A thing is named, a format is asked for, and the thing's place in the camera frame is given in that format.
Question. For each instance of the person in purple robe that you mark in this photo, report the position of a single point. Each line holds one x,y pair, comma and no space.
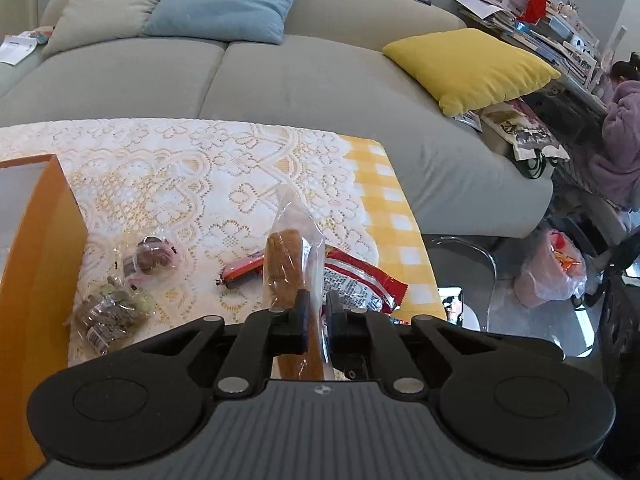
615,168

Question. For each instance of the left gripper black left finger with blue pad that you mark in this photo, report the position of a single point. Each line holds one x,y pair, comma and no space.
263,336

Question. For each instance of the glass side table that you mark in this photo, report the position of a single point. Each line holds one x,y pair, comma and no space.
462,262

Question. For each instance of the beige cushion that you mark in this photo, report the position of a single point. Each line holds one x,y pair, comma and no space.
79,23

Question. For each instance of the cluttered side shelf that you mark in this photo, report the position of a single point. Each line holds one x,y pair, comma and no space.
559,37

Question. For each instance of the blue cushion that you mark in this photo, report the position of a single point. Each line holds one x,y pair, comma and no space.
221,20

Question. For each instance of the orange white storage box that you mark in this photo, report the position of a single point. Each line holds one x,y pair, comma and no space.
43,237

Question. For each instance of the round chocolate cake packet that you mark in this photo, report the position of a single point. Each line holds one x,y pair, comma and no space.
150,257

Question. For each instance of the printed tote bag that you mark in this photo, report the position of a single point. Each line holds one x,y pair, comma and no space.
532,146

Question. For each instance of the lace yellow checked tablecloth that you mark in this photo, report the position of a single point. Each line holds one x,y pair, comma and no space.
212,186

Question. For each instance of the red noodle snack packet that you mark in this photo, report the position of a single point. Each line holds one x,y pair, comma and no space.
359,284

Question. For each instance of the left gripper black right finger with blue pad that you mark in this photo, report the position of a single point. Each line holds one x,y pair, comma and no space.
365,345

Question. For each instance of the clear bagged nut bar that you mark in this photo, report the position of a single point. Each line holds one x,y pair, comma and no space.
110,315

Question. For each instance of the white leaflet on sofa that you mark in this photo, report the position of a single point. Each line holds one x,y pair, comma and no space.
15,48

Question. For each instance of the pink plastic bag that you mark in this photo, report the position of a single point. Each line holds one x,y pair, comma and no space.
555,271

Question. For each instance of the yellow cushion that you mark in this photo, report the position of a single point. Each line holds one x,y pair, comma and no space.
465,70

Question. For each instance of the bagged sliced bread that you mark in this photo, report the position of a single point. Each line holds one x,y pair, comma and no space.
294,259

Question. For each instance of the dark sausage stick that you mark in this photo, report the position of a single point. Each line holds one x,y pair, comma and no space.
236,273

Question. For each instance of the grey green sofa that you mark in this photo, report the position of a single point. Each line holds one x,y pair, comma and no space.
329,73

